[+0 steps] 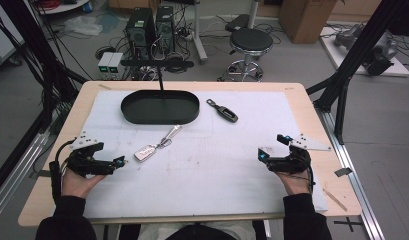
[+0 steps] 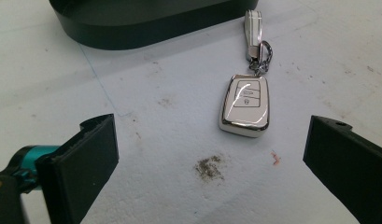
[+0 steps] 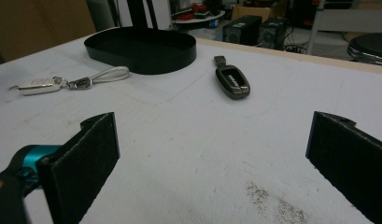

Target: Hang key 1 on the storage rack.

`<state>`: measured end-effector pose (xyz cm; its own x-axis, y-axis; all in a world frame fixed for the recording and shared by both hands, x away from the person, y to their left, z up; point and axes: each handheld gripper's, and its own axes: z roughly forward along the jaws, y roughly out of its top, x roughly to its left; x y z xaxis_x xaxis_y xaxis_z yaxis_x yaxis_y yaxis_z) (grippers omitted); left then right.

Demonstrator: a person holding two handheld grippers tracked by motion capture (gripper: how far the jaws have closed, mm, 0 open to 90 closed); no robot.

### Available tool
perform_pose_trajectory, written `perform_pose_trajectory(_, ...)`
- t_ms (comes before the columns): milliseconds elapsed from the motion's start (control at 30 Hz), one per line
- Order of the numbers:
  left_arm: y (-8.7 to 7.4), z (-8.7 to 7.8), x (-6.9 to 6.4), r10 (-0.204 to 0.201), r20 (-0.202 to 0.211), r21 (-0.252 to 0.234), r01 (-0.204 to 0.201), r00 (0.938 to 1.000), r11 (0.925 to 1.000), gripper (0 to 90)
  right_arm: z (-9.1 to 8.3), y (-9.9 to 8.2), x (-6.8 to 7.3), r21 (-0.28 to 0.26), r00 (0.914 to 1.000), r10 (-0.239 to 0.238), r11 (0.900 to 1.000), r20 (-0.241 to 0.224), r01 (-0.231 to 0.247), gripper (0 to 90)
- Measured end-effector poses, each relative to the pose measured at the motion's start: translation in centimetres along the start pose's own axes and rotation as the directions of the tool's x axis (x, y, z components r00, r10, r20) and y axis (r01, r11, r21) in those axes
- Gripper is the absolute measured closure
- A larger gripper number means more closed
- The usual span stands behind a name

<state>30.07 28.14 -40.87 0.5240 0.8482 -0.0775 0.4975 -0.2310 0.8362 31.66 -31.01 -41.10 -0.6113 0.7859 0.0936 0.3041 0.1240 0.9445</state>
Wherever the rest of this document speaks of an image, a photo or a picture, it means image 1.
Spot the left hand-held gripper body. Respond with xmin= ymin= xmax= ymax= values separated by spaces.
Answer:
xmin=63 ymin=130 xmax=117 ymax=178

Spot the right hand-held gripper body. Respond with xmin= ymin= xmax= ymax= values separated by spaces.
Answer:
xmin=267 ymin=133 xmax=332 ymax=175

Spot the silver keychain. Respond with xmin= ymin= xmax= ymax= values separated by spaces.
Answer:
xmin=133 ymin=124 xmax=184 ymax=163

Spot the black key fob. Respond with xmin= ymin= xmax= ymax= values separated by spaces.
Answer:
xmin=206 ymin=98 xmax=240 ymax=124

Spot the black oval peg rack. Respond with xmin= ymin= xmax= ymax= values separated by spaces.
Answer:
xmin=120 ymin=59 xmax=195 ymax=114

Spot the person's right hand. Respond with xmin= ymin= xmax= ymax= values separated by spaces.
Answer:
xmin=275 ymin=169 xmax=314 ymax=197

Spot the person's left hand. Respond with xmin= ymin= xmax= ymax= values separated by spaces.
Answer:
xmin=60 ymin=168 xmax=108 ymax=200

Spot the gray tape piece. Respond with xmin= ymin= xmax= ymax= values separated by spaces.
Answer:
xmin=334 ymin=167 xmax=354 ymax=178

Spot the thin wooden stick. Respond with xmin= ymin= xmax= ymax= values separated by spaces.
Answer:
xmin=322 ymin=188 xmax=349 ymax=213

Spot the black oval tray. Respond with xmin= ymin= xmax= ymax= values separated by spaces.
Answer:
xmin=120 ymin=89 xmax=201 ymax=126

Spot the white foam mat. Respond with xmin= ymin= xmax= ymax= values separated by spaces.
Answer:
xmin=81 ymin=89 xmax=329 ymax=220

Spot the person's lap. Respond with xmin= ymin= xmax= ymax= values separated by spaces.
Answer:
xmin=120 ymin=220 xmax=268 ymax=240

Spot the black tape cross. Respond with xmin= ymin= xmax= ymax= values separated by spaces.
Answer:
xmin=333 ymin=216 xmax=364 ymax=233

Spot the white power supply box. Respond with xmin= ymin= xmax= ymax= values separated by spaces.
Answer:
xmin=107 ymin=52 xmax=125 ymax=76
xmin=97 ymin=51 xmax=114 ymax=76

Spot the black round stool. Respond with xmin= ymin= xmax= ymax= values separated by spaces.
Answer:
xmin=217 ymin=27 xmax=275 ymax=83

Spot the cardboard box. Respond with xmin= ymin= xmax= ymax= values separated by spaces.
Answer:
xmin=279 ymin=0 xmax=338 ymax=45

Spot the clear plastic bag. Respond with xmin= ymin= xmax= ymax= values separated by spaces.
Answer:
xmin=63 ymin=15 xmax=104 ymax=37

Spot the black computer tower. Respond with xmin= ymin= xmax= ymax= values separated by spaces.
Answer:
xmin=155 ymin=4 xmax=176 ymax=54
xmin=125 ymin=7 xmax=157 ymax=61

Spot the black foot pedal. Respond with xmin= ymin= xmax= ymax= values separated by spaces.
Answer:
xmin=224 ymin=13 xmax=251 ymax=33

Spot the white desk leg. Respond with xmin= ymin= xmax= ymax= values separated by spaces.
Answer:
xmin=191 ymin=0 xmax=209 ymax=65
xmin=246 ymin=0 xmax=261 ymax=29

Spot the white floor platform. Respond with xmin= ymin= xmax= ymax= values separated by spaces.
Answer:
xmin=319 ymin=25 xmax=409 ymax=78

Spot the gray machine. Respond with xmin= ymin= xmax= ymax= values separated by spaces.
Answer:
xmin=334 ymin=23 xmax=400 ymax=76

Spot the white cart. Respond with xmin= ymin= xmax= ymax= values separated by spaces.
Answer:
xmin=0 ymin=13 xmax=26 ymax=66

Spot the white round table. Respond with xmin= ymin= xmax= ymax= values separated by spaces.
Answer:
xmin=36 ymin=0 xmax=91 ymax=15

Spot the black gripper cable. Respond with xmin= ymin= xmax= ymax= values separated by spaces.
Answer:
xmin=303 ymin=159 xmax=317 ymax=195
xmin=48 ymin=139 xmax=76 ymax=205

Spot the aluminium rail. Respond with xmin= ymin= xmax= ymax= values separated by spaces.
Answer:
xmin=315 ymin=108 xmax=388 ymax=240
xmin=0 ymin=131 xmax=51 ymax=224

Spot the black metal frame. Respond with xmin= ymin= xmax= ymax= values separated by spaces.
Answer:
xmin=0 ymin=0 xmax=90 ymax=199
xmin=305 ymin=0 xmax=409 ymax=146

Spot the tangle of floor cables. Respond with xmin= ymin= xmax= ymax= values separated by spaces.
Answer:
xmin=165 ymin=24 xmax=197 ymax=74

